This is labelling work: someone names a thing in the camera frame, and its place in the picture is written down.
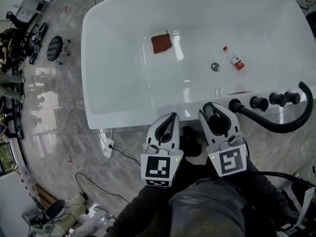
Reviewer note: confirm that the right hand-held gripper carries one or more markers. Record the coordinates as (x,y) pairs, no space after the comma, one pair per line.
(229,160)

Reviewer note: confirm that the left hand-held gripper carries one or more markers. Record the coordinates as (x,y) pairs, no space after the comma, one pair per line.
(158,168)

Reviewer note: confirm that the person's right forearm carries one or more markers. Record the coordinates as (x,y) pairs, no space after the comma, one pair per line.
(266,194)

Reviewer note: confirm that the person's left forearm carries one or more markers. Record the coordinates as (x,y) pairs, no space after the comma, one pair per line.
(138,213)

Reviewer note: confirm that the white bathtub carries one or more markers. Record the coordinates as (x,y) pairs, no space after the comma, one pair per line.
(197,13)

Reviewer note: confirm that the person's left leg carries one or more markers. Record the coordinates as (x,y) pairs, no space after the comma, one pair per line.
(187,139)

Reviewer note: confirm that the black faucet knob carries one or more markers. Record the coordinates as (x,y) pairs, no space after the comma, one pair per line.
(277,99)
(258,104)
(293,97)

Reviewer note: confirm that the white power strip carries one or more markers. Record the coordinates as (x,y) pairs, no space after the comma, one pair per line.
(108,152)

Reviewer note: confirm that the round metal drain plug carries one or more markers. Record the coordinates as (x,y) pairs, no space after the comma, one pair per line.
(215,67)

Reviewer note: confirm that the black curved faucet spout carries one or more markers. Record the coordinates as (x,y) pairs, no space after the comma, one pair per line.
(284,129)

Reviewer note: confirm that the clear plastic bottle red label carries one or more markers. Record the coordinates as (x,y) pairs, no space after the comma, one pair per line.
(235,60)

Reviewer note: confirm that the person's grey shirt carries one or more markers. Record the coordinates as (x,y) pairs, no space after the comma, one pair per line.
(207,211)

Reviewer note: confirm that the red-brown cloth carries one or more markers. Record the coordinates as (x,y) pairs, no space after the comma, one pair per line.
(161,43)

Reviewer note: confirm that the white paper sheet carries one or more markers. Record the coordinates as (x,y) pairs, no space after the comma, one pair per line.
(307,206)

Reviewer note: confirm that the black office chair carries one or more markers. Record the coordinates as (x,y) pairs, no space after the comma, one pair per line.
(55,209)

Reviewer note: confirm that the black round stool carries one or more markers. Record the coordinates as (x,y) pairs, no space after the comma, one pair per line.
(54,49)

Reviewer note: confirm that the white desk with drawers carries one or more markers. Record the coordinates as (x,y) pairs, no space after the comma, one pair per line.
(27,6)

